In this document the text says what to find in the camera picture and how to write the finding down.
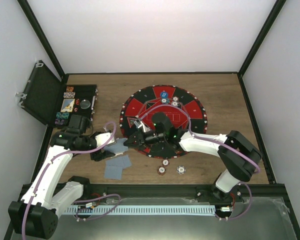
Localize orange black chip top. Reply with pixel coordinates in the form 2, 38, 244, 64
172, 96, 179, 102

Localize chrome case handle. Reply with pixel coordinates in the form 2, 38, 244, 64
91, 95, 97, 110

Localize purple chips in case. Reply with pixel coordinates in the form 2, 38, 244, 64
54, 119, 68, 126

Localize card deck in case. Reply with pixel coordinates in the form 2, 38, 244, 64
60, 98, 75, 113

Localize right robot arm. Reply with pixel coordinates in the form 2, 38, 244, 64
124, 112, 262, 202

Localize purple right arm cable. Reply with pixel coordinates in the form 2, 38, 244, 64
137, 103, 261, 221

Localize clear round dealer button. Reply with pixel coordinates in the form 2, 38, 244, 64
79, 99, 91, 110

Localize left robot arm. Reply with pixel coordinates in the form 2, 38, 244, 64
8, 115, 117, 240

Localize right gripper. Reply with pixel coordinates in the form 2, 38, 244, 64
124, 128, 167, 150

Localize black poker case lid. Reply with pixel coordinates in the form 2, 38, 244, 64
15, 60, 65, 127

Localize light blue slotted cable duct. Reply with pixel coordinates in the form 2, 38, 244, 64
63, 205, 216, 216

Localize round red black poker mat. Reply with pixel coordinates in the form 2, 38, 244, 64
119, 85, 208, 159

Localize black aluminium front rail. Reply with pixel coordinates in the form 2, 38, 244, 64
79, 183, 288, 203

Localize orange black chip stack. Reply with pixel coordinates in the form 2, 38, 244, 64
157, 166, 166, 176

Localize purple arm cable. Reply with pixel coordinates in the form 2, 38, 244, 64
21, 121, 122, 237
137, 103, 261, 221

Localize orange chips in case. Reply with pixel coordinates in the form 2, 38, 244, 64
63, 86, 76, 99

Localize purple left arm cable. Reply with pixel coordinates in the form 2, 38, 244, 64
21, 121, 122, 237

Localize black poker case tray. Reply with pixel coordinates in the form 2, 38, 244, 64
52, 84, 98, 128

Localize dropped blue card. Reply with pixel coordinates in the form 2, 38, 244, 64
106, 155, 132, 169
104, 165, 123, 180

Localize blue backed card deck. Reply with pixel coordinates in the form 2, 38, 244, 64
103, 138, 129, 155

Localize green chips in case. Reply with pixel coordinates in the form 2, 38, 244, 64
56, 112, 70, 120

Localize red dice in case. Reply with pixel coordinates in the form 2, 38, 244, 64
73, 99, 80, 112

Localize blue small blind button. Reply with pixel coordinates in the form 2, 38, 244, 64
160, 91, 169, 99

